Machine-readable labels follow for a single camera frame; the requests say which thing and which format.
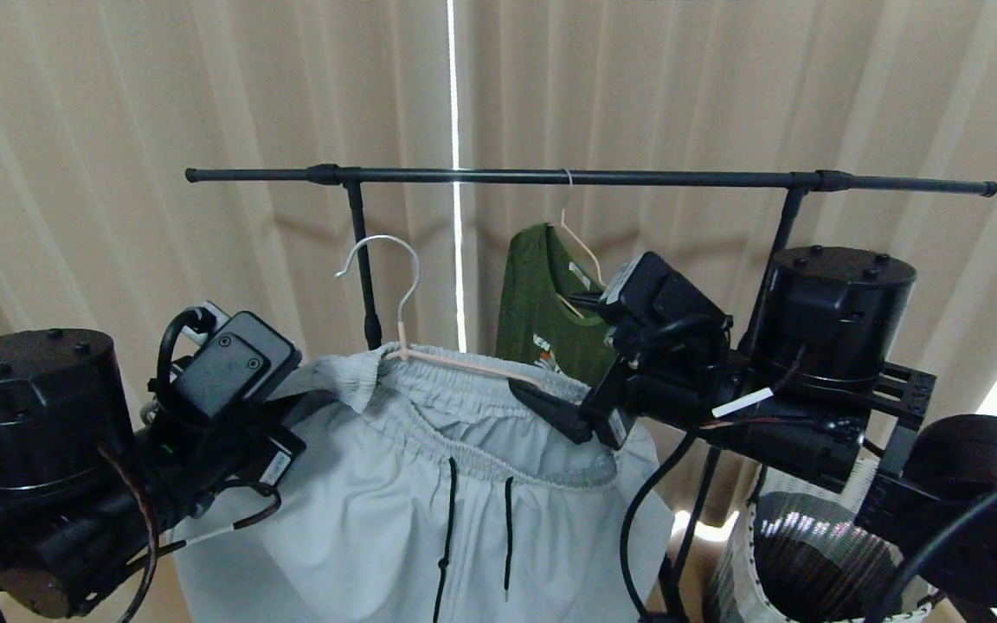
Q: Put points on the beige curtain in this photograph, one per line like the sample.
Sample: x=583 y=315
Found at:
x=118 y=130

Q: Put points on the pink clothes hanger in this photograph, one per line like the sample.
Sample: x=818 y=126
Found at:
x=581 y=247
x=401 y=324

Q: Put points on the black clothes rack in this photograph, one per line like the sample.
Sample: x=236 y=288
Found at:
x=550 y=177

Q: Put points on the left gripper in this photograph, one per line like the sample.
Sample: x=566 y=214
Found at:
x=118 y=510

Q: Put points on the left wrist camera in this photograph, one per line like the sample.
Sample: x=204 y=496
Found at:
x=226 y=368

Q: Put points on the green printed sleeveless shirt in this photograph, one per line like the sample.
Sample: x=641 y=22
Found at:
x=533 y=311

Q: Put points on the white laundry basket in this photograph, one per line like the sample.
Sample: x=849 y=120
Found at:
x=810 y=554

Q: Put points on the pale grey garment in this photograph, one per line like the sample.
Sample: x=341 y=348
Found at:
x=377 y=502

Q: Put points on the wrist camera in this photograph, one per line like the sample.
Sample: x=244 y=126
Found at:
x=663 y=298
x=226 y=368

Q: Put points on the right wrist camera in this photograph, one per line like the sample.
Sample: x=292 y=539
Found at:
x=663 y=298

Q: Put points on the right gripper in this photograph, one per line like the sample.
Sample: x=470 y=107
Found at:
x=767 y=424

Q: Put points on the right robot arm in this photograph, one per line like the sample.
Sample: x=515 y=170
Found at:
x=836 y=311

